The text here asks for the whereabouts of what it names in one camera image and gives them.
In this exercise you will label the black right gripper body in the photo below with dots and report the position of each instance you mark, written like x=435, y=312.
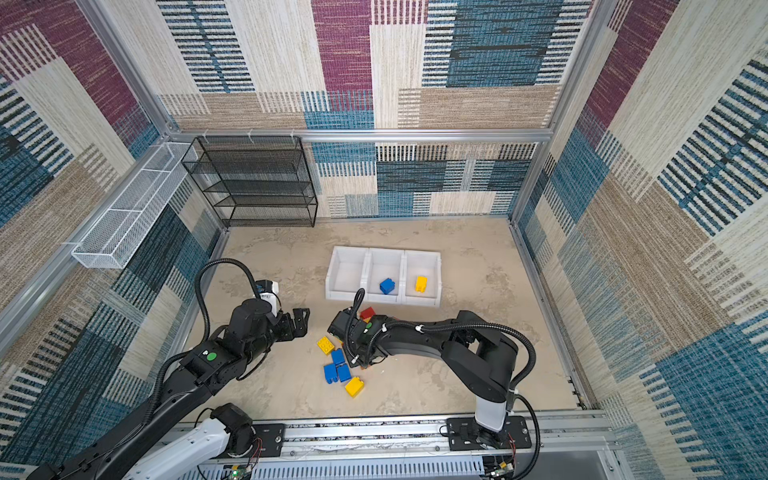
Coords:
x=354, y=359

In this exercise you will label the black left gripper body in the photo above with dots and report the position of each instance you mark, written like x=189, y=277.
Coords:
x=278, y=330

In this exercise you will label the red lego top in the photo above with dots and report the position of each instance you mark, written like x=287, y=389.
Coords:
x=367, y=314

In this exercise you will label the blue lego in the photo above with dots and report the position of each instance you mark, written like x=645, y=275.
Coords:
x=343, y=373
x=387, y=286
x=330, y=373
x=338, y=357

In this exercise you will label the yellow lego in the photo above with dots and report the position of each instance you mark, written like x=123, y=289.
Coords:
x=326, y=345
x=421, y=284
x=354, y=387

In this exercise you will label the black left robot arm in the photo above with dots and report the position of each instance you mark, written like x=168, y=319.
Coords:
x=187, y=380

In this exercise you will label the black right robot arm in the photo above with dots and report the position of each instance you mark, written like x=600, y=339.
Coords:
x=489, y=359

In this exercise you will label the yellow lego bottom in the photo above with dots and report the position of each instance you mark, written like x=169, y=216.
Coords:
x=354, y=387

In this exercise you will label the left white plastic bin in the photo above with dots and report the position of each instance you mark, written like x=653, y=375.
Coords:
x=345, y=273

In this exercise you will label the white plastic bin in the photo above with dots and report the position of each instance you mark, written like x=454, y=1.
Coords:
x=383, y=264
x=422, y=263
x=345, y=273

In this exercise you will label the middle white plastic bin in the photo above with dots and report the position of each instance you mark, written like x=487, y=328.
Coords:
x=383, y=264

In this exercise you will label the right white plastic bin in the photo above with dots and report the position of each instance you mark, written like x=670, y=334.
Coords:
x=422, y=263

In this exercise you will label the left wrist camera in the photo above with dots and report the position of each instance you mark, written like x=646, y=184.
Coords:
x=268, y=290

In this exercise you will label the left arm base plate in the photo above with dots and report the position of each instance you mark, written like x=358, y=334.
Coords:
x=264, y=440

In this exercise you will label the black wire mesh shelf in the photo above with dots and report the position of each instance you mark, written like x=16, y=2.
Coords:
x=254, y=181

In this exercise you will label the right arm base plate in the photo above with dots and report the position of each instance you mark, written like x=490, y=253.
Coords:
x=465, y=434

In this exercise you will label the white wire mesh basket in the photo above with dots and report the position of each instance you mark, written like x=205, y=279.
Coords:
x=118, y=233

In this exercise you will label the aluminium front rail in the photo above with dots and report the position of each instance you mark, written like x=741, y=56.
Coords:
x=574, y=445

